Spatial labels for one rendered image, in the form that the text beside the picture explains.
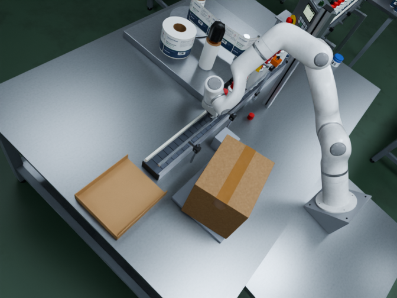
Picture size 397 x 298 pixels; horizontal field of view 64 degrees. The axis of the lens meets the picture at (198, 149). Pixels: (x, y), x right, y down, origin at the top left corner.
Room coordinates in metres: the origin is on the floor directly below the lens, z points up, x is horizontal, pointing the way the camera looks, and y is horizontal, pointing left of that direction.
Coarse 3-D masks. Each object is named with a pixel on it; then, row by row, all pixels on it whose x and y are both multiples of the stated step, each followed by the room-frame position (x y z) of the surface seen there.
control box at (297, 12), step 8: (304, 0) 1.58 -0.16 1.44; (312, 0) 1.55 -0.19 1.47; (320, 0) 1.58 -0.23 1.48; (296, 8) 1.60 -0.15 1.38; (304, 8) 1.56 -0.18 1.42; (320, 8) 1.51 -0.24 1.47; (296, 16) 1.58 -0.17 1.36; (304, 16) 1.53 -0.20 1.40; (296, 24) 1.55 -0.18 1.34; (328, 24) 1.53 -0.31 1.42; (320, 32) 1.52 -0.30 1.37
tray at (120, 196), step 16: (128, 160) 0.73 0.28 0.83; (112, 176) 0.62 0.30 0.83; (128, 176) 0.66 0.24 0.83; (144, 176) 0.69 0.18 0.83; (80, 192) 0.49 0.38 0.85; (96, 192) 0.52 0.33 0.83; (112, 192) 0.55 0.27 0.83; (128, 192) 0.59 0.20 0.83; (144, 192) 0.62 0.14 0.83; (160, 192) 0.65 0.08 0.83; (96, 208) 0.46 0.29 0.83; (112, 208) 0.49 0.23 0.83; (128, 208) 0.52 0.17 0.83; (144, 208) 0.55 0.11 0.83; (112, 224) 0.43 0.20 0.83; (128, 224) 0.45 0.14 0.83
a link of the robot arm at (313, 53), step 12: (276, 24) 1.19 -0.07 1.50; (288, 24) 1.19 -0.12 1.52; (264, 36) 1.16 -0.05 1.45; (276, 36) 1.15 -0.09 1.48; (288, 36) 1.15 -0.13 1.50; (300, 36) 1.16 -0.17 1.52; (312, 36) 1.16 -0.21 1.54; (264, 48) 1.12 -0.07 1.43; (276, 48) 1.14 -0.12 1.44; (288, 48) 1.14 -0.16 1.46; (300, 48) 1.12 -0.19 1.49; (312, 48) 1.11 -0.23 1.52; (324, 48) 1.11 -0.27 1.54; (300, 60) 1.10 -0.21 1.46; (312, 60) 1.08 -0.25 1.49; (324, 60) 1.09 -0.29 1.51
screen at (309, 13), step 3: (309, 3) 1.55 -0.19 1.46; (306, 6) 1.55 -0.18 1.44; (309, 6) 1.54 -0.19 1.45; (306, 9) 1.54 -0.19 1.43; (309, 9) 1.53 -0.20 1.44; (312, 9) 1.51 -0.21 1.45; (303, 12) 1.55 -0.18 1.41; (306, 12) 1.53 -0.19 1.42; (309, 12) 1.52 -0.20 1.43; (312, 12) 1.50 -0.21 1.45; (315, 12) 1.49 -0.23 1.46; (306, 15) 1.52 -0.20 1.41; (309, 15) 1.51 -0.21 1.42; (312, 15) 1.49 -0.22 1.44; (306, 18) 1.52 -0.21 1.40; (309, 18) 1.50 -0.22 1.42; (312, 18) 1.49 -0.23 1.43; (309, 21) 1.49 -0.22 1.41
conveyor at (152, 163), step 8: (272, 72) 1.74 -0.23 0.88; (256, 88) 1.53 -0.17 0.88; (200, 120) 1.11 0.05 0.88; (208, 120) 1.13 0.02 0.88; (216, 120) 1.16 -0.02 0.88; (192, 128) 1.04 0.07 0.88; (208, 128) 1.08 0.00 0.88; (184, 136) 0.97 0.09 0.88; (200, 136) 1.01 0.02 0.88; (168, 144) 0.88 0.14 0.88; (176, 144) 0.90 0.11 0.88; (160, 152) 0.82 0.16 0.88; (168, 152) 0.84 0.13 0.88; (152, 160) 0.76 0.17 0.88; (160, 160) 0.78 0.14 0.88; (168, 160) 0.80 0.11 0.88; (152, 168) 0.73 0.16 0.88; (160, 168) 0.74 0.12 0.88
